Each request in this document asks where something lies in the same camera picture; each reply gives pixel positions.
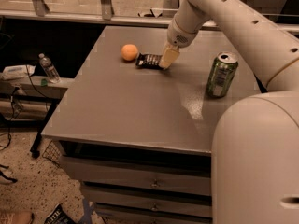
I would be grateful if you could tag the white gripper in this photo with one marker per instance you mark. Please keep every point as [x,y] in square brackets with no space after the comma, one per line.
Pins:
[177,36]

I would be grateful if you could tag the black rxbar chocolate wrapper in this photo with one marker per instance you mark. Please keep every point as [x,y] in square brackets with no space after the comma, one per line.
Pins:
[150,61]

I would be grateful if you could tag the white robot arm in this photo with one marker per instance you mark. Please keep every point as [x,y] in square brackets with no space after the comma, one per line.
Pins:
[255,148]

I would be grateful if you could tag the orange fruit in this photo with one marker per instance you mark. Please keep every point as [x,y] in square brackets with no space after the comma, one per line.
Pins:
[129,52]

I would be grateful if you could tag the green soda can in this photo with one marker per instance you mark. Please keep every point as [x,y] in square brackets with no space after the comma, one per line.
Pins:
[221,74]

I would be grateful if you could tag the grey drawer cabinet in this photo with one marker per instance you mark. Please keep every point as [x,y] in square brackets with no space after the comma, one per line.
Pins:
[115,111]

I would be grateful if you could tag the clear plastic water bottle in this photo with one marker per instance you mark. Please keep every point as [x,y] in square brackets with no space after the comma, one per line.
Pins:
[49,68]

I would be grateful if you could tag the top grey drawer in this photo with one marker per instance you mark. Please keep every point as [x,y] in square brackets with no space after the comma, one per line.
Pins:
[136,176]

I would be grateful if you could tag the grey drawer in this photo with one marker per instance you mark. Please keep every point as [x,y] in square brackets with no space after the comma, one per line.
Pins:
[147,217]
[136,176]
[155,201]

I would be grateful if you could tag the metal window railing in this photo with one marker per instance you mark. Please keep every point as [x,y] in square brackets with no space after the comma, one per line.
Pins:
[142,12]

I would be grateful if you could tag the low side bench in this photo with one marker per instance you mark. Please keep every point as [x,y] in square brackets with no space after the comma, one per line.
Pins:
[32,89]

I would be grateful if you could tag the white tissue packet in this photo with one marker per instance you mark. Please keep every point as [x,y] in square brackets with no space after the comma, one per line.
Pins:
[17,71]

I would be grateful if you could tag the middle grey drawer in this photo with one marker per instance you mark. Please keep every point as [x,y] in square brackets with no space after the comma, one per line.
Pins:
[155,201]

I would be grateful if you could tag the bottom grey drawer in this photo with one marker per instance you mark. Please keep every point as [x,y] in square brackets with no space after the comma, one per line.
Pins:
[147,217]

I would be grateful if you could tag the black chip bag on floor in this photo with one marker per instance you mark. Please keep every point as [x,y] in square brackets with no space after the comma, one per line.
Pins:
[59,216]

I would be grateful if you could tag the wire mesh basket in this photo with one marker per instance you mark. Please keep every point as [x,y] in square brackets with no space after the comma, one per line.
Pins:
[52,154]

